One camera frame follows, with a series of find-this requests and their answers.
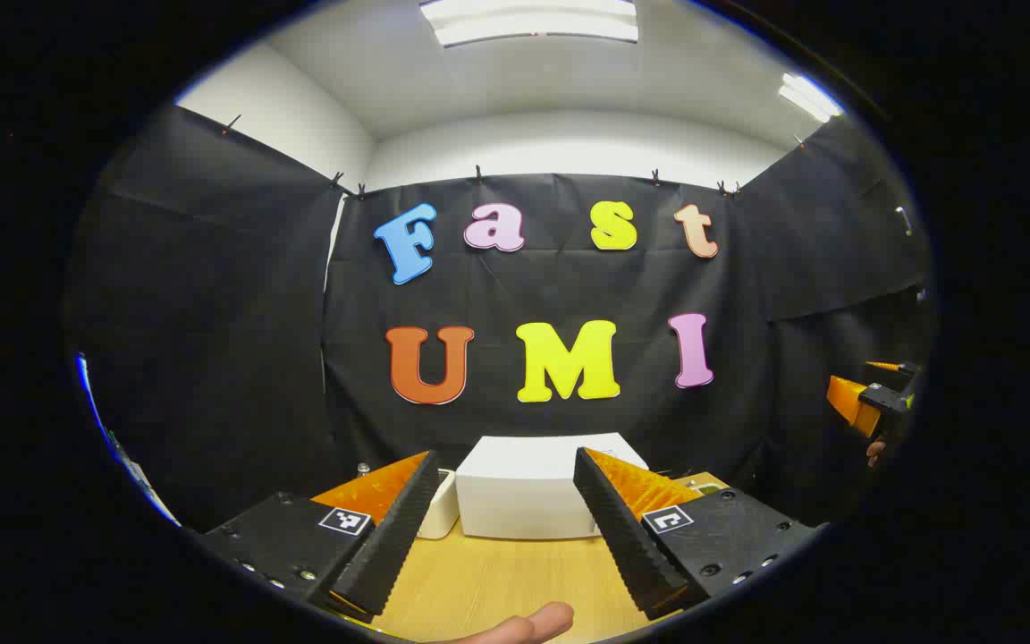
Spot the long ceiling light panel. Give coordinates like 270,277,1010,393
418,0,640,48

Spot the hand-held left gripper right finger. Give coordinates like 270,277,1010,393
573,446,827,622

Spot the small ceiling light panel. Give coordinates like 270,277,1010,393
778,72,843,124

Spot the white microwave oven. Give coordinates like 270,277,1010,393
456,433,651,541

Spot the white toaster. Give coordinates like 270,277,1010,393
416,469,461,540

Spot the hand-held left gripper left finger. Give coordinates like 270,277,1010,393
200,450,442,623

